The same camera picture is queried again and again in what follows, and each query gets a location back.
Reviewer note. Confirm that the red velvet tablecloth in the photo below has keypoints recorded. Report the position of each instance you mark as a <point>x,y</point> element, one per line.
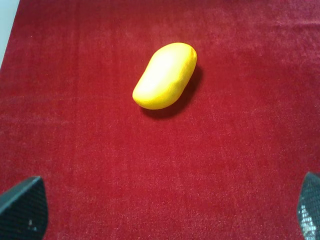
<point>226,161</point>

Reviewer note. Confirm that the yellow mango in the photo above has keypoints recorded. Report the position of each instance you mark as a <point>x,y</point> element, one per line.
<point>165,77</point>

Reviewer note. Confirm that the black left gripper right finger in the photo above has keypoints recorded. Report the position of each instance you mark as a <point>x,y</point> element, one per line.
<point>308,207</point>

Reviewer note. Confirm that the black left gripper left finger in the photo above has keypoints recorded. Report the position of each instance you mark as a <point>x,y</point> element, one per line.
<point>24,211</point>

